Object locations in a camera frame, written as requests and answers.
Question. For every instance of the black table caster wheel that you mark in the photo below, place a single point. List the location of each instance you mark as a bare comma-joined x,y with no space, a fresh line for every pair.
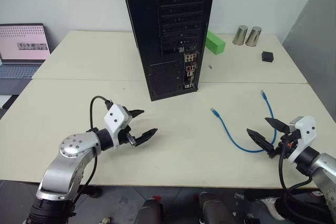
95,192

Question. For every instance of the white shoe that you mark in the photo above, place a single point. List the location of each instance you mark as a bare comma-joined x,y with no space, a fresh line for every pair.
273,208

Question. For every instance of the grey partition panel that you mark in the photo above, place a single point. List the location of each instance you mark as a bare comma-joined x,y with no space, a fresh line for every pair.
312,37

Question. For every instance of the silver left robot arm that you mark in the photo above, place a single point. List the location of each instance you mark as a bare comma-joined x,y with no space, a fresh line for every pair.
71,161

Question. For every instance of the silver metal cup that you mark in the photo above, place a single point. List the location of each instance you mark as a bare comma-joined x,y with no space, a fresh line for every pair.
240,35
253,37

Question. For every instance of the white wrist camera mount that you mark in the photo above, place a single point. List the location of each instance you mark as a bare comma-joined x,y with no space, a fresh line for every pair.
304,134
115,119

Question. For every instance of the grey laptop with pink screen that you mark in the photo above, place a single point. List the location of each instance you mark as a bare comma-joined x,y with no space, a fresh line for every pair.
22,45

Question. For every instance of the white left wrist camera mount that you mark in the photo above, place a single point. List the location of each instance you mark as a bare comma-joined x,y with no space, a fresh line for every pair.
115,119

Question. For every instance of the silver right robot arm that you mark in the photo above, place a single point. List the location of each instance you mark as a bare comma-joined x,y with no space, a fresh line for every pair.
324,171

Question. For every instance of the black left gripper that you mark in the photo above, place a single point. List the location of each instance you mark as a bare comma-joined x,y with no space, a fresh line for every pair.
124,138

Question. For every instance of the dark rounded shape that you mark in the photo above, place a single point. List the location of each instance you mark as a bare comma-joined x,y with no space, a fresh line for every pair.
214,208
149,212

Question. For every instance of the small black cube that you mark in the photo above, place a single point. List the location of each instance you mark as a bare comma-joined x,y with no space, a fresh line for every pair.
267,57

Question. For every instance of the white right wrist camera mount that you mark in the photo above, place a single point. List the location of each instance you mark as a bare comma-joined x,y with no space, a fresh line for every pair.
304,134

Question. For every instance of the black computer tower case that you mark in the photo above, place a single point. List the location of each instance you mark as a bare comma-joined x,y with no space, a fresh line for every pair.
170,32

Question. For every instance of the green rectangular block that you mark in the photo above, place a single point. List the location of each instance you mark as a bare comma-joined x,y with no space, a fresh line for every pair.
215,43

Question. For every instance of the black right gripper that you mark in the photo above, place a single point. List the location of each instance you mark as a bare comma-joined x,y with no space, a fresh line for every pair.
287,144

